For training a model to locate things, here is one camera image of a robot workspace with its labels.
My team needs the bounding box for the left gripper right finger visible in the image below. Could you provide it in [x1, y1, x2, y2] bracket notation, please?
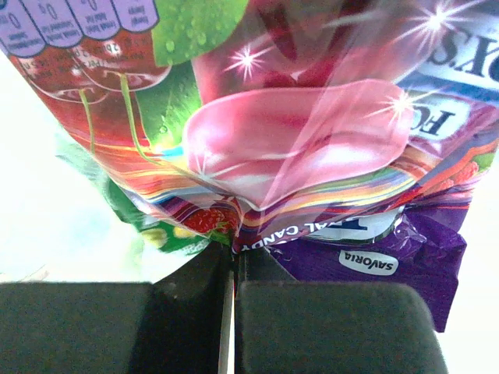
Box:
[235, 249, 448, 373]

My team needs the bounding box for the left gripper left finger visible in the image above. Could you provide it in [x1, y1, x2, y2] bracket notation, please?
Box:
[1, 244, 231, 373]

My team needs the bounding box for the green lime snack packet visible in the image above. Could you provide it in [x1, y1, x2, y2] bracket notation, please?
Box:
[55, 133, 211, 255]

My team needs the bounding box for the white paper bag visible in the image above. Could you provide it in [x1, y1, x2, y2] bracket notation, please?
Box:
[1, 58, 498, 373]

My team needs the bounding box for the purple blue snack packet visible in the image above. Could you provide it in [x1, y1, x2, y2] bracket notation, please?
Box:
[1, 1, 498, 332]

